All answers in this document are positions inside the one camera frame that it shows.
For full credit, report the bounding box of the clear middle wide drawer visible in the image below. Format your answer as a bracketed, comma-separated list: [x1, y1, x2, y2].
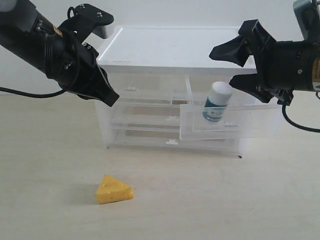
[111, 104, 180, 132]

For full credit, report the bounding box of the white plastic drawer cabinet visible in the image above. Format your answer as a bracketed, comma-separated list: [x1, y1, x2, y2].
[94, 24, 267, 159]

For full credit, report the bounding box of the yellow cheese wedge toy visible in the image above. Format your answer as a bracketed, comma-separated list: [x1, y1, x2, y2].
[95, 175, 134, 204]

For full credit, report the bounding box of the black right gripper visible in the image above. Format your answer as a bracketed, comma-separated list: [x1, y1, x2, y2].
[209, 19, 313, 105]

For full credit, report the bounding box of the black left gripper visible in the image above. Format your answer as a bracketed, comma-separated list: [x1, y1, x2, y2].
[44, 32, 119, 107]

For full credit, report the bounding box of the white blue medicine bottle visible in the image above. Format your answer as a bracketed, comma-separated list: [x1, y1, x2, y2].
[202, 81, 233, 122]

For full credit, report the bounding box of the clear wide drawer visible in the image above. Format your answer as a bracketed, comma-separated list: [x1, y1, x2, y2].
[111, 104, 180, 132]
[112, 129, 241, 154]

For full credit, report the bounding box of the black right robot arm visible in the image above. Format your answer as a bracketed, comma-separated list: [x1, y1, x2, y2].
[209, 19, 320, 106]

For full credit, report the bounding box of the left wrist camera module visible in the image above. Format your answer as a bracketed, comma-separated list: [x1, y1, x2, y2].
[59, 3, 114, 43]

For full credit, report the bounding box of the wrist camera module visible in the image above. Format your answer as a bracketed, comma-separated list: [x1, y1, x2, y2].
[59, 3, 114, 43]
[292, 0, 320, 42]

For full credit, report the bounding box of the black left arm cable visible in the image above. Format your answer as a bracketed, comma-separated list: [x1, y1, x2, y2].
[0, 86, 68, 99]

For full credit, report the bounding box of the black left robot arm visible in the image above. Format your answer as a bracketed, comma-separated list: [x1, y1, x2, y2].
[0, 0, 120, 107]

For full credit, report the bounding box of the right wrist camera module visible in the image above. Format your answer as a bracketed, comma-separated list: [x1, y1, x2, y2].
[292, 0, 320, 42]

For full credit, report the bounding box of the clear bottom wide drawer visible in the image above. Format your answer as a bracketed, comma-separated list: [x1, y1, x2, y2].
[112, 129, 241, 154]

